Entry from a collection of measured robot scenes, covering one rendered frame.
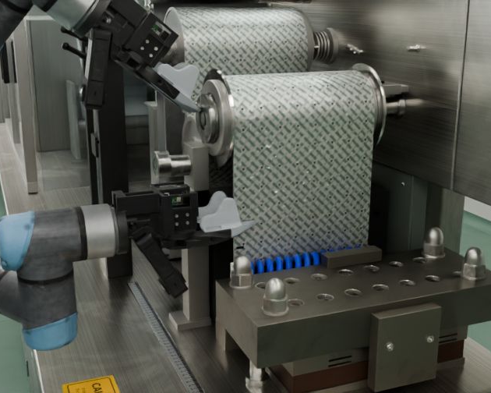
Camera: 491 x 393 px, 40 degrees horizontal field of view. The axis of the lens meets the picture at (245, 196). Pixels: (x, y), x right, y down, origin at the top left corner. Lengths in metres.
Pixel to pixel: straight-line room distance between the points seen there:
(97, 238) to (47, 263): 0.07
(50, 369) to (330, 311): 0.43
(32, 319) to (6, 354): 2.11
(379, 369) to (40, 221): 0.49
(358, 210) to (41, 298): 0.51
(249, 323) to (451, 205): 0.63
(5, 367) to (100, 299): 1.74
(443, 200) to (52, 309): 0.78
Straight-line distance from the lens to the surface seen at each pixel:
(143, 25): 0.98
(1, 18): 0.98
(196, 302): 1.14
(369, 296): 0.97
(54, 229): 0.93
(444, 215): 1.40
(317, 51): 1.35
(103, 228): 0.94
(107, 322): 1.19
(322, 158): 1.06
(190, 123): 1.19
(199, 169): 1.06
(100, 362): 1.08
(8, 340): 3.20
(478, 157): 1.04
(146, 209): 0.96
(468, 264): 1.05
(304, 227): 1.08
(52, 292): 0.96
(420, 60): 1.14
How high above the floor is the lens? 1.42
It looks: 16 degrees down
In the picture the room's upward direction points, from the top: straight up
